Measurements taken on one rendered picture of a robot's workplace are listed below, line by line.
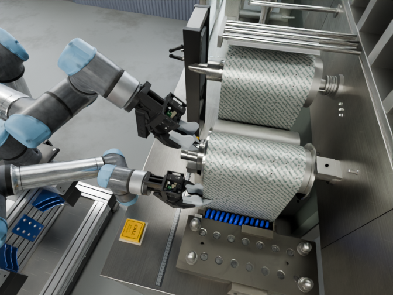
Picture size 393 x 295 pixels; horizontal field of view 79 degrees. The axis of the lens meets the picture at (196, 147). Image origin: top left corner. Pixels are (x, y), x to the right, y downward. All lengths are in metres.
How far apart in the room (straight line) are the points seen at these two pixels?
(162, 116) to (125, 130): 1.91
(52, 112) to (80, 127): 2.03
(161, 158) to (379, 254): 0.82
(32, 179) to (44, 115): 0.35
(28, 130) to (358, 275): 0.69
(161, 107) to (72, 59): 0.19
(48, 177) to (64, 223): 1.01
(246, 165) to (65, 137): 2.18
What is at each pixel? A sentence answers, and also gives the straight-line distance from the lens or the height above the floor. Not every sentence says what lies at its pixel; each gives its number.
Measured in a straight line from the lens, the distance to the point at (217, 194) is 0.71.
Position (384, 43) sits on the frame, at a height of 1.51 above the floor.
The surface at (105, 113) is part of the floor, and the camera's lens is 2.65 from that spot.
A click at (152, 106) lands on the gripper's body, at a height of 1.42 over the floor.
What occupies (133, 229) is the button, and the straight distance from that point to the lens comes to 0.93.
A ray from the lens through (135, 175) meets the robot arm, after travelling 0.76.
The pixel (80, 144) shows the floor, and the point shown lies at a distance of 2.47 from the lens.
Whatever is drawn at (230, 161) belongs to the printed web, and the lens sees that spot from 0.59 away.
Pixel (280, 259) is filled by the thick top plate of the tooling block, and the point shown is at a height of 1.03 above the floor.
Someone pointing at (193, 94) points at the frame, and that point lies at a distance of 0.87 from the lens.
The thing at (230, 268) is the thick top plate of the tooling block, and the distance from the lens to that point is 0.77.
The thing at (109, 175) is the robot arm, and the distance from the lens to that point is 0.78.
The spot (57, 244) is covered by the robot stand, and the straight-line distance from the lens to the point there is 1.85.
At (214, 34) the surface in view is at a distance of 1.54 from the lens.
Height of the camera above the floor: 1.79
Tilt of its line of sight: 54 degrees down
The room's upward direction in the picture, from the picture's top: straight up
